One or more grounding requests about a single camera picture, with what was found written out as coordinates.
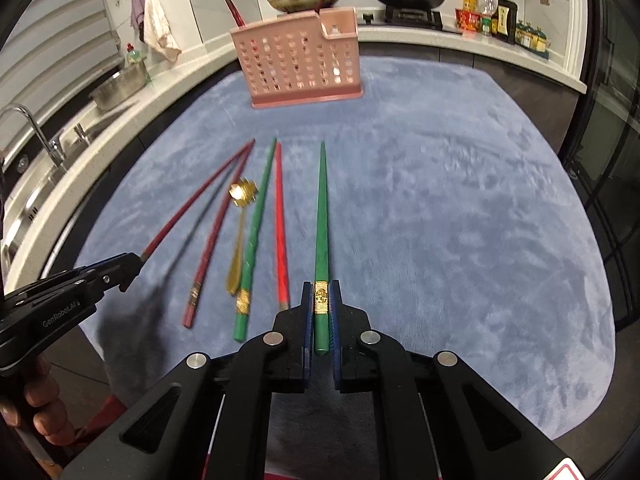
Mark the person's left hand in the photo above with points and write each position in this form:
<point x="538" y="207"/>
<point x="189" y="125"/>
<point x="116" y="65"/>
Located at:
<point x="47" y="410"/>

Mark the dark sauce bottle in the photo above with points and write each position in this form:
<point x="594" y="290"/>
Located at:
<point x="505" y="20"/>

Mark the red food container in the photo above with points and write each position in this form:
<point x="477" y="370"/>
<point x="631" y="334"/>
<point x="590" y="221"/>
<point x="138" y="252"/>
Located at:
<point x="468" y="21"/>

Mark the clear plastic bottle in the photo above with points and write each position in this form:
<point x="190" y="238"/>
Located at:
<point x="490" y="2"/>

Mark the spice jar rack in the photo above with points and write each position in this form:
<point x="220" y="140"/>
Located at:
<point x="532" y="37"/>

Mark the small green lid jar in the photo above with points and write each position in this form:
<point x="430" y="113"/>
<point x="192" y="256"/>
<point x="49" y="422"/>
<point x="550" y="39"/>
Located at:
<point x="486" y="27"/>

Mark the dark red chopstick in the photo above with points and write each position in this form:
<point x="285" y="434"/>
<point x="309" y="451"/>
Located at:
<point x="191" y="312"/>

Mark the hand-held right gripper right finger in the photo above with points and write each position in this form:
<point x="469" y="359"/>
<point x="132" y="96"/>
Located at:
<point x="336" y="325"/>

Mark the purple hanging cloth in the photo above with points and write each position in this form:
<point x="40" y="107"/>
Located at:
<point x="137" y="7"/>

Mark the white hanging towel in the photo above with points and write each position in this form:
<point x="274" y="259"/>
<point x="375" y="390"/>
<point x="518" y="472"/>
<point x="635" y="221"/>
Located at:
<point x="160" y="25"/>

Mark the steel sink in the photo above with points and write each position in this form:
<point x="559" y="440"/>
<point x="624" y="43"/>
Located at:
<point x="45" y="190"/>

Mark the black gas stove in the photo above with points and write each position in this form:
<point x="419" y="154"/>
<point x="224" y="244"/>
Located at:
<point x="405" y="17"/>

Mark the green dish soap bottle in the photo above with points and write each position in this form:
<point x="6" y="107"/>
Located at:
<point x="134" y="57"/>

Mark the gold flower spoon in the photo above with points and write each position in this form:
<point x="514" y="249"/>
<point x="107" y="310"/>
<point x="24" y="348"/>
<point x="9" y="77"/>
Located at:
<point x="242" y="193"/>

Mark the blue plush table cloth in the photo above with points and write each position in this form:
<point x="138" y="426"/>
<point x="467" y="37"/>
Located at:
<point x="425" y="210"/>

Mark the steel colander bowl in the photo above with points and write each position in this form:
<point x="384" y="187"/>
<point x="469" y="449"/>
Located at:
<point x="117" y="87"/>

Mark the pink perforated utensil holder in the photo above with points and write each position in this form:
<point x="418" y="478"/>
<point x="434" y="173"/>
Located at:
<point x="300" y="65"/>

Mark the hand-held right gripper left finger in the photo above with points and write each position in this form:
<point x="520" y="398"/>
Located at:
<point x="306" y="325"/>

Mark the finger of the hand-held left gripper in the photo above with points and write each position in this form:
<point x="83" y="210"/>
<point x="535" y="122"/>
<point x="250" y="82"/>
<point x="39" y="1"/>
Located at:
<point x="117" y="267"/>

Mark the green chopstick gold band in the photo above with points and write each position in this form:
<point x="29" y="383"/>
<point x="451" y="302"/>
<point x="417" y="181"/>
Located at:
<point x="241" y="325"/>
<point x="321" y="240"/>

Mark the white window blind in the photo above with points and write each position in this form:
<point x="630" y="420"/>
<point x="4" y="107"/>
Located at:
<point x="50" y="25"/>

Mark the chrome faucet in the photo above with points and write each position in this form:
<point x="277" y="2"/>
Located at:
<point x="42" y="132"/>

